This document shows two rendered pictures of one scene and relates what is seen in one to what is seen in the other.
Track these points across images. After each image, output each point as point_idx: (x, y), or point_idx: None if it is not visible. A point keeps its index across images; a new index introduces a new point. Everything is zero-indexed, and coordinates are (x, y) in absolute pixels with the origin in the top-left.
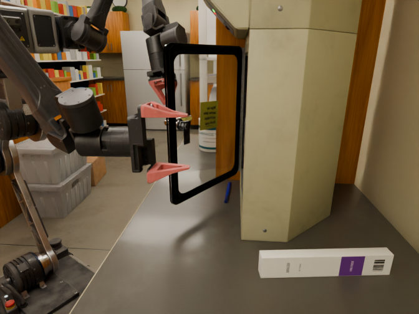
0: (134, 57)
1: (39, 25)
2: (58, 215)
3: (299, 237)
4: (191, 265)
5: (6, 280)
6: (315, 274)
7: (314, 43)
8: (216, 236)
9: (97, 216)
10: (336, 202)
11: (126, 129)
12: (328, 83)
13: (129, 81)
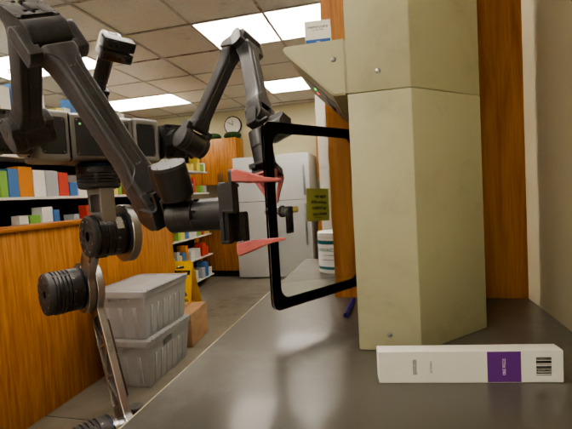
0: (248, 187)
1: (141, 134)
2: (143, 383)
3: None
4: (292, 370)
5: None
6: (454, 378)
7: (421, 103)
8: (328, 346)
9: None
10: (499, 315)
11: (216, 198)
12: (449, 147)
13: None
